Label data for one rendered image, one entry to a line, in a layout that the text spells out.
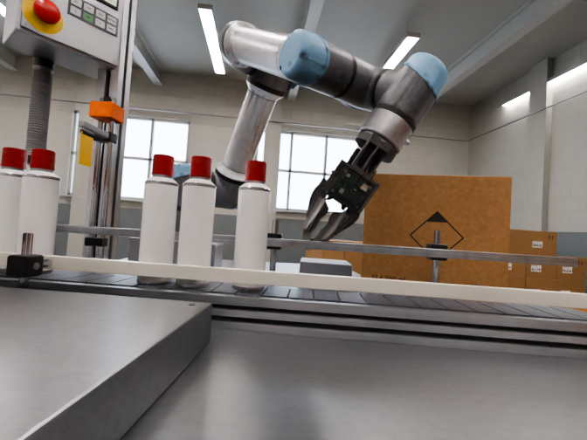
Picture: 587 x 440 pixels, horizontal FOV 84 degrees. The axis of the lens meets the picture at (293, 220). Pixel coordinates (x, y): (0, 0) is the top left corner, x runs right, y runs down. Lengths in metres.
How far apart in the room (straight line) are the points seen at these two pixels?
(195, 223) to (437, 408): 0.38
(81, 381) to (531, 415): 0.35
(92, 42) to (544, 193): 5.61
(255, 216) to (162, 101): 6.22
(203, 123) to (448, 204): 5.85
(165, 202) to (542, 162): 5.64
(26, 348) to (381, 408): 0.28
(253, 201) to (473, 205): 0.49
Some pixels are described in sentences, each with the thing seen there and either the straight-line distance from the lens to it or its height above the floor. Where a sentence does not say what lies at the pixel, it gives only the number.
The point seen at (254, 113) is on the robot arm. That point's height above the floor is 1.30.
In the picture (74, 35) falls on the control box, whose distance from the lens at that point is 0.81.
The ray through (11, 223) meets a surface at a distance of 0.70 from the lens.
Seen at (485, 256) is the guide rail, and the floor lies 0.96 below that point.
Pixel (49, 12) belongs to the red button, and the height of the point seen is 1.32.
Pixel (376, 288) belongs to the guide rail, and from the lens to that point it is 0.49.
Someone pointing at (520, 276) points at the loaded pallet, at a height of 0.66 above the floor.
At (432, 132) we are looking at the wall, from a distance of 7.20.
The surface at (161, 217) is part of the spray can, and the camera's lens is 0.54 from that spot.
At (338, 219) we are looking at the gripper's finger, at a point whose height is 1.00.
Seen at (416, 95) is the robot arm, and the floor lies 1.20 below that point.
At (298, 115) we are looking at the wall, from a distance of 6.45.
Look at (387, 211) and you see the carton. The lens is 0.77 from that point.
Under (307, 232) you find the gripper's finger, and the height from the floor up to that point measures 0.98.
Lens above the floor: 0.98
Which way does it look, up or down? 2 degrees up
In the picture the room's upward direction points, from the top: 4 degrees clockwise
